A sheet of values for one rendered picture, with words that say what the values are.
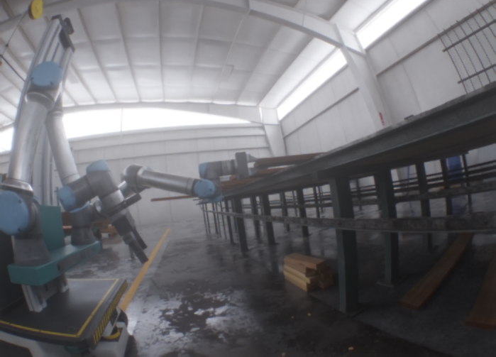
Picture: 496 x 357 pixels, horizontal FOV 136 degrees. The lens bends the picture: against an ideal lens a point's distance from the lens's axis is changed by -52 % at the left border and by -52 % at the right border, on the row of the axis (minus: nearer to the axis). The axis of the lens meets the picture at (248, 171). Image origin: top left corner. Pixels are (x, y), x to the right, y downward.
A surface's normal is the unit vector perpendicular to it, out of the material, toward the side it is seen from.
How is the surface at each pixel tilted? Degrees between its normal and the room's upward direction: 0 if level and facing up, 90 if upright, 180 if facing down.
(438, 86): 90
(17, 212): 97
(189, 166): 87
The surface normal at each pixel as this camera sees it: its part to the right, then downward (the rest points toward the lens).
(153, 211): 0.32, -0.14
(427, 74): -0.94, 0.08
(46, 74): 0.69, -0.32
